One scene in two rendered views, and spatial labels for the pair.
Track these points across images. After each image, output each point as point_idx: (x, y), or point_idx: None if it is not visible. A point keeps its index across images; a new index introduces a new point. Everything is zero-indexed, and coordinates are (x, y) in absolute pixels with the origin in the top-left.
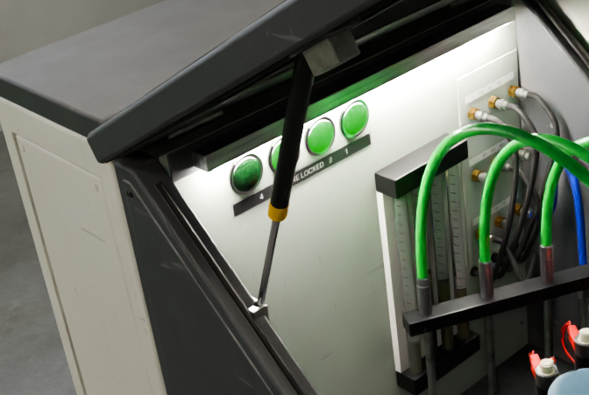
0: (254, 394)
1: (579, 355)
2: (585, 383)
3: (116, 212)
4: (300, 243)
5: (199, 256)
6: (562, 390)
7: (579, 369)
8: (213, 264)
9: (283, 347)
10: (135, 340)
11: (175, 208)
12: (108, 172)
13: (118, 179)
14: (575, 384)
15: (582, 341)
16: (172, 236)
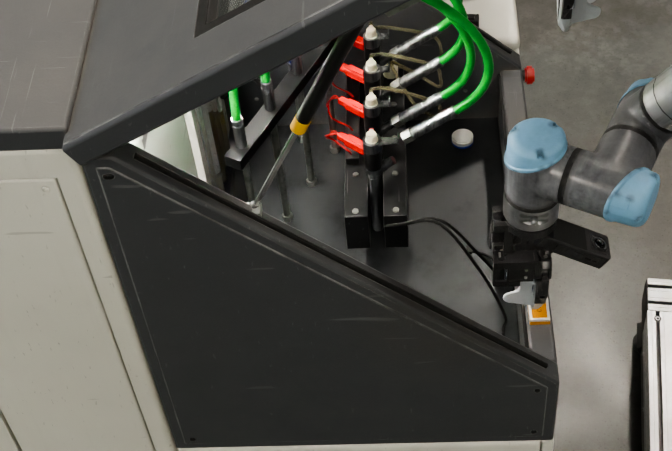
0: (275, 273)
1: (372, 116)
2: (531, 132)
3: (79, 200)
4: (163, 143)
5: (199, 194)
6: (525, 144)
7: (517, 125)
8: (213, 194)
9: (287, 225)
10: (91, 299)
11: (162, 168)
12: (72, 169)
13: (88, 170)
14: (527, 137)
15: (371, 105)
16: (171, 191)
